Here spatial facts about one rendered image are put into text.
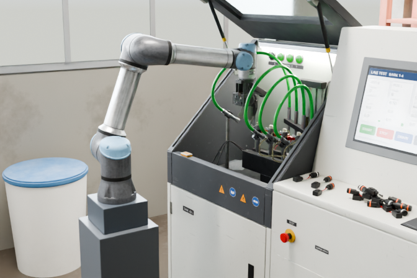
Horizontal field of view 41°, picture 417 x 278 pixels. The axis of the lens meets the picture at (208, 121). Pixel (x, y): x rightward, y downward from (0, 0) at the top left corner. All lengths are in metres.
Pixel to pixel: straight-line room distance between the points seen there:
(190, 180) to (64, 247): 1.24
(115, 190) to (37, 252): 1.49
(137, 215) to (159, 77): 2.08
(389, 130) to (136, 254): 1.05
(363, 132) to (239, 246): 0.70
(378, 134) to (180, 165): 0.94
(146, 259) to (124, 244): 0.12
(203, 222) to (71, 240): 1.24
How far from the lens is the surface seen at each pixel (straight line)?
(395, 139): 2.07
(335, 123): 2.22
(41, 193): 3.36
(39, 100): 3.81
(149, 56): 2.10
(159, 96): 4.13
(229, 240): 2.40
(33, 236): 3.50
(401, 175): 2.06
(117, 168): 2.11
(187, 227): 2.63
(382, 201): 1.95
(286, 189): 2.08
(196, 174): 2.49
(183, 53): 2.13
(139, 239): 2.17
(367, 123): 2.13
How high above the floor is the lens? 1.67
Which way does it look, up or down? 13 degrees down
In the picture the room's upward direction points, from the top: straight up
